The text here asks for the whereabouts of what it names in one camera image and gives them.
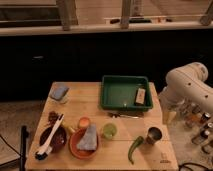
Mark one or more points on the green translucent cup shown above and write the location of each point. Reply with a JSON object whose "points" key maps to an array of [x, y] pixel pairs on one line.
{"points": [[109, 131]]}

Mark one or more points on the metal cup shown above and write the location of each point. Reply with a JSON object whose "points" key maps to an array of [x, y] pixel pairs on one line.
{"points": [[154, 134]]}

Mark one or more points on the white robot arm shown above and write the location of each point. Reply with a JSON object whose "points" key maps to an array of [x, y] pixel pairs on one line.
{"points": [[186, 83]]}

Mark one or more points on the green plastic tray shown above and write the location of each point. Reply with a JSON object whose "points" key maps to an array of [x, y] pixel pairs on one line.
{"points": [[120, 92]]}

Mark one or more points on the brown block in tray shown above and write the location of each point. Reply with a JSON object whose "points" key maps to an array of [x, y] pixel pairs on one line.
{"points": [[140, 96]]}

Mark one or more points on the orange cup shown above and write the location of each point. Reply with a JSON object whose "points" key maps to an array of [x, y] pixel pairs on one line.
{"points": [[84, 122]]}

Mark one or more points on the blue sponge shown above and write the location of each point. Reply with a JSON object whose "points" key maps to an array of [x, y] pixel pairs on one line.
{"points": [[59, 92]]}

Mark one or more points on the grey blue cloth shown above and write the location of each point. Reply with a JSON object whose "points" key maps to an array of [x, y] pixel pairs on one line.
{"points": [[89, 139]]}

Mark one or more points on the brown dried food piece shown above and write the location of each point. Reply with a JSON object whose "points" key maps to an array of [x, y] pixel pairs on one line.
{"points": [[52, 118]]}

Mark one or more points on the green chili pepper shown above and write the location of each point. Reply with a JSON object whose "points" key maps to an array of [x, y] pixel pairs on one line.
{"points": [[137, 142]]}

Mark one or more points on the orange plate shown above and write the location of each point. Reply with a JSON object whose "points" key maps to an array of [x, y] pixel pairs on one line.
{"points": [[81, 154]]}

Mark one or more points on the dark brown bowl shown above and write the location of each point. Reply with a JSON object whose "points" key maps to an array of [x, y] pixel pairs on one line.
{"points": [[58, 141]]}

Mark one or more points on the black stand post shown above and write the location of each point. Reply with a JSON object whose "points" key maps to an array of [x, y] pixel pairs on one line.
{"points": [[24, 136]]}

